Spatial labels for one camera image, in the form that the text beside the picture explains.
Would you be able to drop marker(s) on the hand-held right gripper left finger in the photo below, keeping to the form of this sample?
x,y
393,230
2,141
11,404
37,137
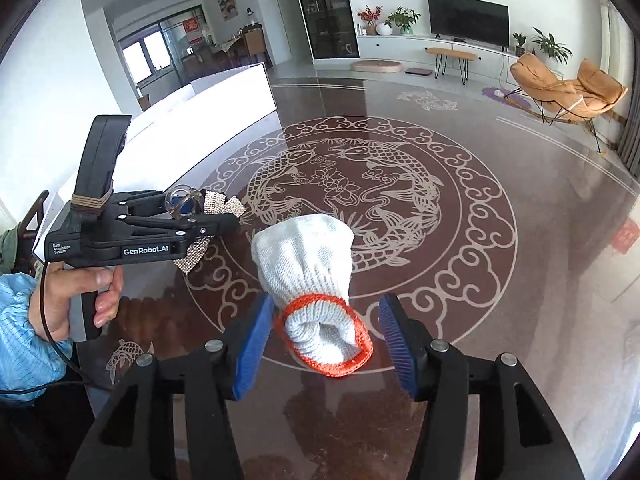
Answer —
x,y
252,345

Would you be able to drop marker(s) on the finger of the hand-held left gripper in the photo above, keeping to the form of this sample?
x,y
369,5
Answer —
x,y
145,201
170,229

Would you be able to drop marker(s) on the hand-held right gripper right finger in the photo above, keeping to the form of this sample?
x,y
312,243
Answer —
x,y
397,345

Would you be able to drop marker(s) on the silver rhinestone bow hair clip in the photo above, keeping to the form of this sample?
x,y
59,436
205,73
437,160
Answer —
x,y
222,205

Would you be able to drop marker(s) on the white knit orange-cuffed glove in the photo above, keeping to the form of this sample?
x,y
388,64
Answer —
x,y
305,260

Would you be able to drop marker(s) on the person's left forearm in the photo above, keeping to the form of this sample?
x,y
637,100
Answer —
x,y
25,360

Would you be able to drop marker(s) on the person's left hand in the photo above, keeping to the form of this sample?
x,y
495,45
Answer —
x,y
65,290

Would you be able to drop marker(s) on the cardboard box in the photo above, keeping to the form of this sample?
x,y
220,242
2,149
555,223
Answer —
x,y
144,102

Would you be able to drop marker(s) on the dark wooden chair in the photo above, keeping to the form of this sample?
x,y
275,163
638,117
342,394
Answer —
x,y
32,215

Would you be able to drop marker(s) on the red window poster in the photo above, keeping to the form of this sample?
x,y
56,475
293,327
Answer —
x,y
192,30

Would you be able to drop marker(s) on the dining table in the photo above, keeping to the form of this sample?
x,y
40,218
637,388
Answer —
x,y
225,47

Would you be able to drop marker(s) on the wooden dining chair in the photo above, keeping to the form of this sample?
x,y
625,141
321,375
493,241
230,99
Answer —
x,y
255,45

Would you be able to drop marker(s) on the large water bottle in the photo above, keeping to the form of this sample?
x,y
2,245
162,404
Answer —
x,y
251,17

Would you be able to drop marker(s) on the oval pet bed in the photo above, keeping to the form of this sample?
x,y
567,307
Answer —
x,y
375,65

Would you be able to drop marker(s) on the black glass display cabinet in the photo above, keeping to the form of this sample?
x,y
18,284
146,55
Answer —
x,y
325,10

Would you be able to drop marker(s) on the purple floor mat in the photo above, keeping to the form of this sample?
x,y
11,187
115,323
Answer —
x,y
502,96

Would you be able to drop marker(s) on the dark flat floor mat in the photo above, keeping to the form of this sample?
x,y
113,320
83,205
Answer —
x,y
418,71

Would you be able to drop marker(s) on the white television cabinet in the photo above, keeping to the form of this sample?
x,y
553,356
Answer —
x,y
390,45

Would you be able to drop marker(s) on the vase of red flowers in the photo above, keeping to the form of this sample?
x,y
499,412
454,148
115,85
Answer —
x,y
370,17

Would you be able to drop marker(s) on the white round vase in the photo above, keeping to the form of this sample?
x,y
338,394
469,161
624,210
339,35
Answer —
x,y
384,29

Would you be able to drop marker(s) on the wooden bench with hairpin legs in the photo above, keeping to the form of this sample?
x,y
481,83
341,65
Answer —
x,y
450,52

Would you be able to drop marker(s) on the orange lounge chair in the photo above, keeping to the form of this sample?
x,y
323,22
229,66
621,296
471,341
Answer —
x,y
545,85

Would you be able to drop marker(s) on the grey curtain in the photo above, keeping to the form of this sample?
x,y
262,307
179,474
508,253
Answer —
x,y
630,145

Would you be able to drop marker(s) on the leafy green potted plant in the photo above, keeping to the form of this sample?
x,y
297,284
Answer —
x,y
402,19

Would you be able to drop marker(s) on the small potted plant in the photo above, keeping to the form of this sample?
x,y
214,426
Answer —
x,y
519,44

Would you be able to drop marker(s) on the black flat television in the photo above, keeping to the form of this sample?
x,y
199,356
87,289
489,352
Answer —
x,y
467,20

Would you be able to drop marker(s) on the large potted plant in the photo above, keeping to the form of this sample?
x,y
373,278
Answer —
x,y
550,45

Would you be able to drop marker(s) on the cream curtain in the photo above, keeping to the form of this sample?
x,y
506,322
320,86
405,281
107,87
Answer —
x,y
606,15

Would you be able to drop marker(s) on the wall painting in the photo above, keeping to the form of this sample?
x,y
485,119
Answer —
x,y
226,2

